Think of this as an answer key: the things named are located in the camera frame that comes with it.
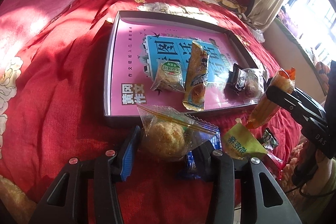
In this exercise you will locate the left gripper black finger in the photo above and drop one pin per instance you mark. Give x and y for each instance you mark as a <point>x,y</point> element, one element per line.
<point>66,199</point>
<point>261,198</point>

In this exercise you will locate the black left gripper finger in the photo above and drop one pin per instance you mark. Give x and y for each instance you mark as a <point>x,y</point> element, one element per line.
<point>303,108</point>

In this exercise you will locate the orange cracker packet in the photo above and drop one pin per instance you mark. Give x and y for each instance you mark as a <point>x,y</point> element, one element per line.
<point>266,109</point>

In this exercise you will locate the clear cookie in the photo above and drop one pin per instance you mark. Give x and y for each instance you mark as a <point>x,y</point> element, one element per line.
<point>254,85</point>

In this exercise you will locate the clear round pastry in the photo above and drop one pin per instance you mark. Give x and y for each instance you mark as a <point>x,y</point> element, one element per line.
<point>169,134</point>

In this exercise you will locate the yellow long bread packet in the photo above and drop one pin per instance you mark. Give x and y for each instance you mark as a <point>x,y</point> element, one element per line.
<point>196,79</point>

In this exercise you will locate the green label pastry packet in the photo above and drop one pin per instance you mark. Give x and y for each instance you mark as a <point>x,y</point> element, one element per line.
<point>169,77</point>

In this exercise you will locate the beige plush blanket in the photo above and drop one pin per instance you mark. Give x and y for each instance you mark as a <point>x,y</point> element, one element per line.
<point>16,202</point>

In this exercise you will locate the small dark candy packet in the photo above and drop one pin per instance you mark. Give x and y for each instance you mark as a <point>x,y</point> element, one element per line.
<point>268,140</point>

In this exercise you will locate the yellow green tea packet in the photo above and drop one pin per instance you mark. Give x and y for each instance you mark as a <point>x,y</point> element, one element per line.
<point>239,143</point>

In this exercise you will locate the blue snack packet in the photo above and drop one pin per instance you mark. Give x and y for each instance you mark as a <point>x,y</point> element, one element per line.
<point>197,162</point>

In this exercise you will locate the red floral bedspread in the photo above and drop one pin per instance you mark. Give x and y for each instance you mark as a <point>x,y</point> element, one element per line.
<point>57,114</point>

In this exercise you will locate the pink book box tray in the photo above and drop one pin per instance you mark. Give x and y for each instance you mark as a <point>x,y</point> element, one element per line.
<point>139,38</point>

